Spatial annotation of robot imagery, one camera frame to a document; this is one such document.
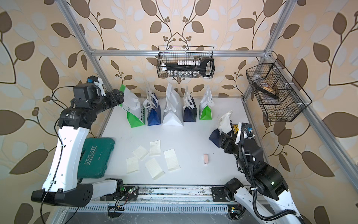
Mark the large green white bag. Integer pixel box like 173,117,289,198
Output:
119,85,145,128

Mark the pink stapler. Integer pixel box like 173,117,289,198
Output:
203,154,209,165

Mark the navy blue paper bag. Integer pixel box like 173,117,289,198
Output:
209,129,222,148

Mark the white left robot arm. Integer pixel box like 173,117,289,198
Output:
31,83,124,207

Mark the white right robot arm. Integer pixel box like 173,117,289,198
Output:
221,133,304,224

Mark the black yellow flat case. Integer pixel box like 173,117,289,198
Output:
231,123,242,138

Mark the small blue paper bag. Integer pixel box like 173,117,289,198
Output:
143,84,161,126

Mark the small green paper bag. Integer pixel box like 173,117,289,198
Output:
199,86,214,120

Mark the dark navy small bag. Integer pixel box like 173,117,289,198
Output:
183,87,197,122

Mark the green plastic tool case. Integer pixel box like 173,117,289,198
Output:
77,138,115,179

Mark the white paper bag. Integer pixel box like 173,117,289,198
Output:
162,83,184,127

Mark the tool in right basket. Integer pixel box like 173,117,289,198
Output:
256,85,279,99

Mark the black socket set holder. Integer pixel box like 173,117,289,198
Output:
162,58,215,77

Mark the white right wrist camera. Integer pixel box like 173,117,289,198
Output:
235,122,255,145

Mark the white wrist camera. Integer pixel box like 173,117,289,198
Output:
87,76,106,97
235,122,255,145

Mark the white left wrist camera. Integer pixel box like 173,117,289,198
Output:
87,76,106,97

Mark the black wire basket right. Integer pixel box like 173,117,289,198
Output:
246,59,312,122

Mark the black wire basket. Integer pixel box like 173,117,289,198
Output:
156,45,215,79
246,59,312,122

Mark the black wire basket back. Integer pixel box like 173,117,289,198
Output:
156,45,215,79

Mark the aluminium front rail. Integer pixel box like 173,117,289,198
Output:
60,183,291,205

